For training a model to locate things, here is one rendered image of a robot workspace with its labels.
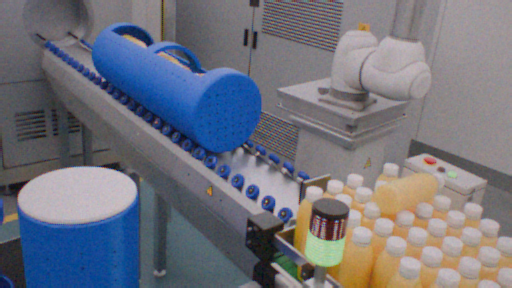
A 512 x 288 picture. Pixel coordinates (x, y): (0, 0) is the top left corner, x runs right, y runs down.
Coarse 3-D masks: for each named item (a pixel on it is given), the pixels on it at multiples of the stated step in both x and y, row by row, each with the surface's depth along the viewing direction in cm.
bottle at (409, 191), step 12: (396, 180) 118; (408, 180) 118; (420, 180) 119; (432, 180) 121; (384, 192) 116; (396, 192) 113; (408, 192) 115; (420, 192) 117; (432, 192) 120; (384, 204) 116; (396, 204) 113; (408, 204) 115
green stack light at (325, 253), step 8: (312, 240) 86; (320, 240) 85; (344, 240) 86; (312, 248) 86; (320, 248) 85; (328, 248) 85; (336, 248) 85; (312, 256) 87; (320, 256) 86; (328, 256) 85; (336, 256) 86; (320, 264) 86; (328, 264) 86
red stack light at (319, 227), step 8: (312, 216) 85; (312, 224) 85; (320, 224) 84; (328, 224) 83; (336, 224) 83; (344, 224) 84; (312, 232) 85; (320, 232) 84; (328, 232) 84; (336, 232) 84; (344, 232) 85; (328, 240) 84; (336, 240) 84
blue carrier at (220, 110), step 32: (128, 32) 231; (96, 64) 223; (128, 64) 197; (160, 64) 183; (192, 64) 208; (160, 96) 178; (192, 96) 163; (224, 96) 167; (256, 96) 175; (192, 128) 165; (224, 128) 172
